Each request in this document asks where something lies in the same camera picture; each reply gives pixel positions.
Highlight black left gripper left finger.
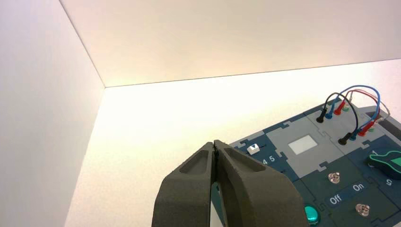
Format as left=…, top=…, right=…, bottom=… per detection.
left=151, top=141, right=218, bottom=227

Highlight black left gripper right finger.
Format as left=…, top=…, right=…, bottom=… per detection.
left=214, top=140, right=310, bottom=227

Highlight dark teal task board box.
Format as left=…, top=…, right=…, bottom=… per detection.
left=210, top=99, right=401, bottom=227

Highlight green round push button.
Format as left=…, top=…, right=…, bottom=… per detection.
left=303, top=205, right=320, bottom=226

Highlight teal pointer dial knob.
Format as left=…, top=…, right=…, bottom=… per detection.
left=367, top=150, right=401, bottom=181

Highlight black jumper cable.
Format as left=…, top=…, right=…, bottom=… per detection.
left=316, top=92, right=359, bottom=146

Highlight blue jumper cable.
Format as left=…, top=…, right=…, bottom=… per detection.
left=324, top=85, right=382, bottom=141

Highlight red jumper cable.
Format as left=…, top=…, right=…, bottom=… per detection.
left=333, top=90, right=381, bottom=137

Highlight white jumper cable green plugs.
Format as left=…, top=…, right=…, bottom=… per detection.
left=342, top=89, right=391, bottom=132

